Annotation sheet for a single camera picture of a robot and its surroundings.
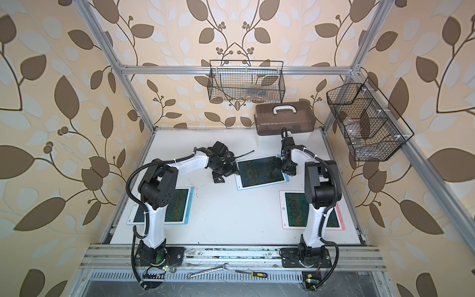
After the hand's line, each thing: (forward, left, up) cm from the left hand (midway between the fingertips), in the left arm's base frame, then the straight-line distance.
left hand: (232, 174), depth 95 cm
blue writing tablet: (+4, -13, -5) cm, 15 cm away
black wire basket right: (+3, -58, +31) cm, 66 cm away
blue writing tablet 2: (-19, +25, -4) cm, 32 cm away
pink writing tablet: (-17, -30, -3) cm, 35 cm away
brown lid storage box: (+24, -20, +18) cm, 36 cm away
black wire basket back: (+38, -7, +30) cm, 49 cm away
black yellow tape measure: (+14, -1, -4) cm, 14 cm away
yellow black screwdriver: (-43, -13, -3) cm, 45 cm away
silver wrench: (-43, +15, -4) cm, 46 cm away
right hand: (+4, -26, -3) cm, 26 cm away
